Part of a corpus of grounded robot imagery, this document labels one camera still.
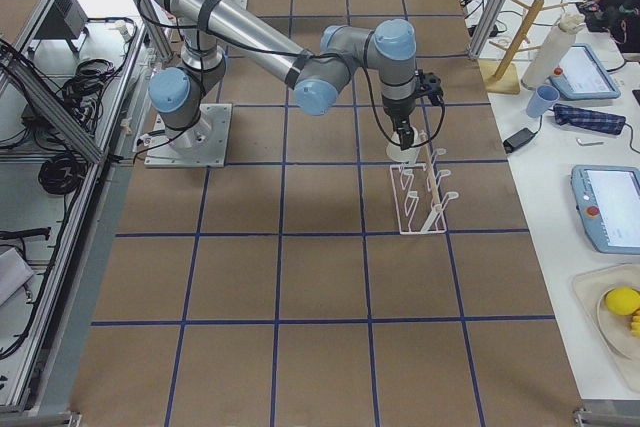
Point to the wooden stand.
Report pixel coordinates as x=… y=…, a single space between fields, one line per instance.
x=501 y=77

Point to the beige bowl with fruit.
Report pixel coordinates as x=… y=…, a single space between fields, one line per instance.
x=617 y=330

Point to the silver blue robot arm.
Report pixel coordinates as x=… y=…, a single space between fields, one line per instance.
x=317 y=79

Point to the black adapter on right desk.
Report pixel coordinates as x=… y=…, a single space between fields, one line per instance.
x=518 y=140

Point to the yellow lemon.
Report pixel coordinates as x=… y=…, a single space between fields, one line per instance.
x=622 y=301

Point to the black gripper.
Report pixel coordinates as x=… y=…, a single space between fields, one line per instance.
x=398 y=110

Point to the white wire dish rack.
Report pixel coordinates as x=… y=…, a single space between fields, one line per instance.
x=419 y=203

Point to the cream white plastic cup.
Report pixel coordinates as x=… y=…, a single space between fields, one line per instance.
x=396 y=154

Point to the beige water bottle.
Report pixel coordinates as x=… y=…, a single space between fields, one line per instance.
x=556 y=44

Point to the light blue cup on desk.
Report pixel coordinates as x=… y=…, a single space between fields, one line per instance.
x=544 y=98

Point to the aluminium frame post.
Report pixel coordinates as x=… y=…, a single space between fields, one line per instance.
x=497 y=2

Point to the blue teach pendant tablet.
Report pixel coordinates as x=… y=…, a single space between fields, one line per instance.
x=581 y=76

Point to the beige tray on desk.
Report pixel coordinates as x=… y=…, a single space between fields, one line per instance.
x=588 y=288

